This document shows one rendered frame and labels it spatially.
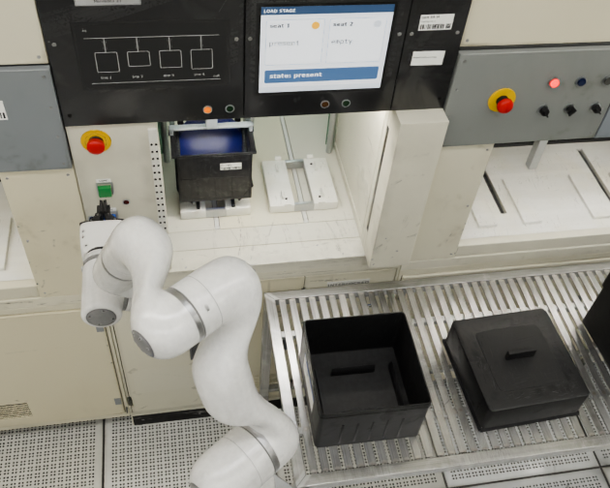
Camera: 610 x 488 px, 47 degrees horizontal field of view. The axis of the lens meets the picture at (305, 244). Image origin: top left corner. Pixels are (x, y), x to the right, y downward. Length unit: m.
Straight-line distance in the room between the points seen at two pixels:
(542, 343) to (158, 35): 1.27
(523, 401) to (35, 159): 1.33
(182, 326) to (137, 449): 1.64
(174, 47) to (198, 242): 0.73
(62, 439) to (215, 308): 1.72
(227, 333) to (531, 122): 1.03
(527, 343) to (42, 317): 1.37
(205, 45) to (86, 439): 1.67
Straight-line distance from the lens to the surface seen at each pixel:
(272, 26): 1.53
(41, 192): 1.81
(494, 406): 1.90
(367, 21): 1.57
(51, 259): 1.99
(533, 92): 1.83
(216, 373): 1.22
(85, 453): 2.75
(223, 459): 1.38
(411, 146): 1.75
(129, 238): 1.20
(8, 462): 2.80
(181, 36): 1.53
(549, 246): 2.35
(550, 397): 1.97
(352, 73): 1.63
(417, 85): 1.70
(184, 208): 2.15
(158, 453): 2.70
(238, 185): 2.08
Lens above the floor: 2.43
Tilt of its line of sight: 48 degrees down
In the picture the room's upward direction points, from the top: 6 degrees clockwise
